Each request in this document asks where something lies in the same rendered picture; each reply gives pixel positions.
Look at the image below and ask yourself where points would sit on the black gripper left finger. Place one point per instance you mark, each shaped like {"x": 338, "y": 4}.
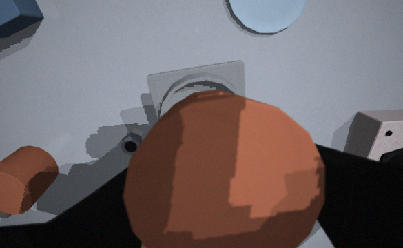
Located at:
{"x": 98, "y": 221}

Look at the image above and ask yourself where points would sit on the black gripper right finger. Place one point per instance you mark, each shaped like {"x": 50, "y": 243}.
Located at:
{"x": 363, "y": 202}

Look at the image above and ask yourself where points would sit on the grey hex nut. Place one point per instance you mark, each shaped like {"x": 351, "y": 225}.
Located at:
{"x": 131, "y": 142}

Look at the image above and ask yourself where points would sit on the light blue round dish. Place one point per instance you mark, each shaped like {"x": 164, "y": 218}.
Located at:
{"x": 267, "y": 16}

